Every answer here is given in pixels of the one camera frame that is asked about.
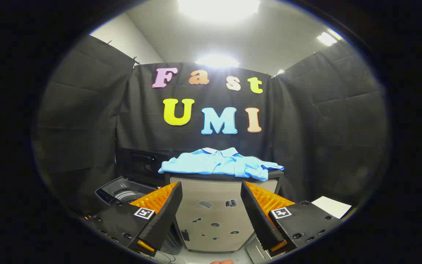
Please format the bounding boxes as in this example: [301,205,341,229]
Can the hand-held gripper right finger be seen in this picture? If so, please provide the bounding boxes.
[240,181,344,257]

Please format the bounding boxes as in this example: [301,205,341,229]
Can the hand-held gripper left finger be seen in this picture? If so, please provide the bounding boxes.
[85,181,183,257]

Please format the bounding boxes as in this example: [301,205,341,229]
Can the grey washing machine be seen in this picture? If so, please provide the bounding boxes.
[95,175,183,255]

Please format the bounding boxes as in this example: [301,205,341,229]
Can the light blue polo shirt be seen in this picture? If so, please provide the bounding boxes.
[158,147,285,182]

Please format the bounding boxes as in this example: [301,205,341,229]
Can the grey cabinet with black top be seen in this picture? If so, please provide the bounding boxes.
[164,169,285,253]

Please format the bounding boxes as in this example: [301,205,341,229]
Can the black backdrop cloth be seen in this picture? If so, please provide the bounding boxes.
[32,35,390,217]

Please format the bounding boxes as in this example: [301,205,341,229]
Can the ceiling light panel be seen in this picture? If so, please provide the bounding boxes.
[177,0,261,23]
[316,29,343,47]
[195,54,240,69]

